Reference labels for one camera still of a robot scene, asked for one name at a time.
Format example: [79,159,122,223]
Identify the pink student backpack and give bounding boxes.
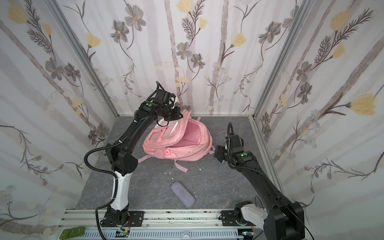
[139,109,215,173]

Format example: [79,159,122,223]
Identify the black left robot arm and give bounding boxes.
[84,82,183,240]

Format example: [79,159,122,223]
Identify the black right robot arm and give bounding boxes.
[214,123,310,240]

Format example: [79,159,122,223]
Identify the purple glasses case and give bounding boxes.
[171,182,196,209]

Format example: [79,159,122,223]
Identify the green connector block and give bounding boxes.
[59,226,86,240]

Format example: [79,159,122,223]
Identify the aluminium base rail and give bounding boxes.
[56,209,261,240]

